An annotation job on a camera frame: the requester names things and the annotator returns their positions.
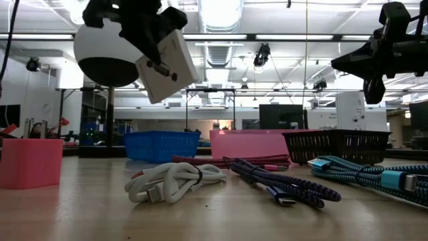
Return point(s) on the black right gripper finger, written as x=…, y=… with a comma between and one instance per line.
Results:
x=351, y=63
x=374, y=90

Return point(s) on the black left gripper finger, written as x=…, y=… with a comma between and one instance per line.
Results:
x=148, y=48

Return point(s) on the pink plastic cube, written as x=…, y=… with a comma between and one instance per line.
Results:
x=30, y=164

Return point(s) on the pink translucent plastic bin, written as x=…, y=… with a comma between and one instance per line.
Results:
x=247, y=144

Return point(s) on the white square pillar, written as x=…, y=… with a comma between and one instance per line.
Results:
x=350, y=112

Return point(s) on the white globe lamp black stand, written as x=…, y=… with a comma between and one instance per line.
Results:
x=100, y=53

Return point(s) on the dark monitor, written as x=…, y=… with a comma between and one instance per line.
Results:
x=419, y=115

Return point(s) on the black plastic basket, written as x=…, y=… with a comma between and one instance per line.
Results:
x=337, y=145

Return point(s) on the black computer monitor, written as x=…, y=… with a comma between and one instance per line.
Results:
x=281, y=117

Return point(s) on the blue plastic basket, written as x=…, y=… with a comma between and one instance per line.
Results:
x=160, y=145

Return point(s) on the black hanging ceiling camera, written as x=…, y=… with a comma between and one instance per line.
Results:
x=261, y=55
x=320, y=84

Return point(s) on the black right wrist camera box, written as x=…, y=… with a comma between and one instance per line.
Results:
x=394, y=18

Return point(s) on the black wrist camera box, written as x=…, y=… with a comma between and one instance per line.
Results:
x=175, y=18
x=394, y=18

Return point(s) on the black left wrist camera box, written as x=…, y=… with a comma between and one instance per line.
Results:
x=175, y=18

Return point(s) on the black overhead frame beam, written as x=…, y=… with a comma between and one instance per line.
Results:
x=291, y=37

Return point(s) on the black aluminium table frame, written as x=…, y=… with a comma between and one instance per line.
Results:
x=408, y=154

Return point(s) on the silver ventilation duct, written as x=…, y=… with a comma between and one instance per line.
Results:
x=219, y=20

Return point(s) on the black round ceiling camera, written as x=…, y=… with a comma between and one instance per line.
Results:
x=33, y=64

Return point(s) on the dark wall screen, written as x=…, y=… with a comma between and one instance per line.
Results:
x=9, y=115

